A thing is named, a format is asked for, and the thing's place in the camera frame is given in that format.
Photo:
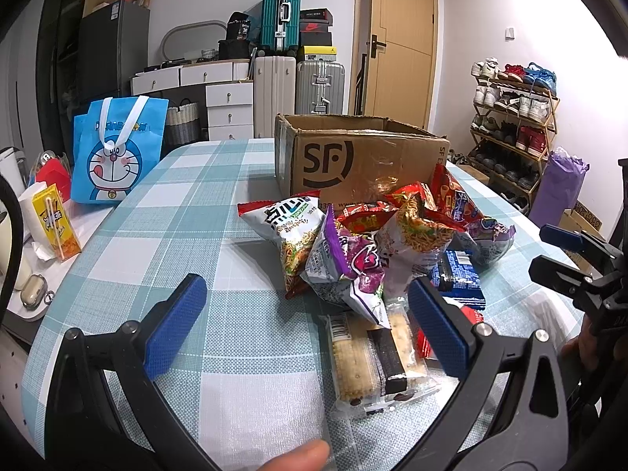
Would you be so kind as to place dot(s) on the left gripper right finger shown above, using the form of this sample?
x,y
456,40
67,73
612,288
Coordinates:
x,y
529,430

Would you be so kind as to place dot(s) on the earbuds case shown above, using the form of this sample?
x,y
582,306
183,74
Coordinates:
x,y
33,292

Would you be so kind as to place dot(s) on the yellow drink carton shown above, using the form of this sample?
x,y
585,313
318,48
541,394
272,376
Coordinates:
x,y
55,223

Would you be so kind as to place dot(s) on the person's right hand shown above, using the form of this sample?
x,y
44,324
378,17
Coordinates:
x,y
584,346

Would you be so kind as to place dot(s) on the blue Oreo cookie pack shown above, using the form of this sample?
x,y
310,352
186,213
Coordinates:
x,y
454,276

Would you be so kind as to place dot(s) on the purple snack bag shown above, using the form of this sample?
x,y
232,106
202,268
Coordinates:
x,y
344,268

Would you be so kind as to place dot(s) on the teal hard suitcase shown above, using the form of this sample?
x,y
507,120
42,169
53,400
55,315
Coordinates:
x,y
280,26

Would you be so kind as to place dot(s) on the beige hard suitcase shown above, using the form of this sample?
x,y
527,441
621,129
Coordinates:
x,y
274,92

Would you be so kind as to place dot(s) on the black refrigerator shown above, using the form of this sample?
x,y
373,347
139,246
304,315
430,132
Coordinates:
x,y
113,46

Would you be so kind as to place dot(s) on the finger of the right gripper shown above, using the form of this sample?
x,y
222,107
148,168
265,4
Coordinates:
x,y
581,243
560,278

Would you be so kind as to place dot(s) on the oval mirror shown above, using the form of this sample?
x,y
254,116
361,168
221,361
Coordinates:
x,y
192,41

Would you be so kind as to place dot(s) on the red wafer pack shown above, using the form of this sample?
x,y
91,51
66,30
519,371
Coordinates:
x,y
370,216

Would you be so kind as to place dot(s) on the white kettle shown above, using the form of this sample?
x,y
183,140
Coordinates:
x,y
12,167

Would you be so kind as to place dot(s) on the brown SF cardboard box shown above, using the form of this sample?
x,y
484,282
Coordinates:
x,y
352,159

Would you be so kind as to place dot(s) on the white noodle snack bag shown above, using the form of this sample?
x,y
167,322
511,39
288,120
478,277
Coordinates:
x,y
292,224

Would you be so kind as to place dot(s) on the woven laundry basket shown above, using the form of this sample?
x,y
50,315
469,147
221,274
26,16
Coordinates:
x,y
182,124

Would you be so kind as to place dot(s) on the small cardboard box on floor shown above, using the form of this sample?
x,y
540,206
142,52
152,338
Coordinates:
x,y
579,219

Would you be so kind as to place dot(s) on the red Oreo snack bag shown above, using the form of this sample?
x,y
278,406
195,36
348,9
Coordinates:
x,y
483,238

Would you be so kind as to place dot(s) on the blue Doraemon tote bag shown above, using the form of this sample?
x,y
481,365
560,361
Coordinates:
x,y
116,144

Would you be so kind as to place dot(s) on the checkered teal tablecloth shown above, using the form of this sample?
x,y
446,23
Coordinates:
x,y
252,379

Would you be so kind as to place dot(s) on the shoe rack with shoes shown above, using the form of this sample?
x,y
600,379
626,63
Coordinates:
x,y
513,127

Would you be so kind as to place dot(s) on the clear biscuit pack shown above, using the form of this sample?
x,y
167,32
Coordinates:
x,y
375,369

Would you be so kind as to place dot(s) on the white drawer desk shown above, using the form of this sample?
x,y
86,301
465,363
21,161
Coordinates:
x,y
222,90

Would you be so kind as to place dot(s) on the wooden door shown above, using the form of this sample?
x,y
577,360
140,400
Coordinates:
x,y
394,56

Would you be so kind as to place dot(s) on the orange noodle snack bag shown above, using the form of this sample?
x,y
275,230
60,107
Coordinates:
x,y
411,241

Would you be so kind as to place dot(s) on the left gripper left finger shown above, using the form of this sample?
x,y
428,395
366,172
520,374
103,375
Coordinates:
x,y
104,408

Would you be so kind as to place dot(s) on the red packet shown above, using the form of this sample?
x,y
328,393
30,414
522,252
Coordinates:
x,y
54,173

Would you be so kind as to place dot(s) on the silver hard suitcase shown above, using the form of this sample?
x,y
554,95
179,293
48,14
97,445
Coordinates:
x,y
319,88

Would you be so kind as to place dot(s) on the stacked shoe boxes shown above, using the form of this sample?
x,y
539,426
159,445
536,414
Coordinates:
x,y
315,36

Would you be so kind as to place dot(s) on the person's left hand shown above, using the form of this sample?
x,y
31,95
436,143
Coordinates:
x,y
311,456

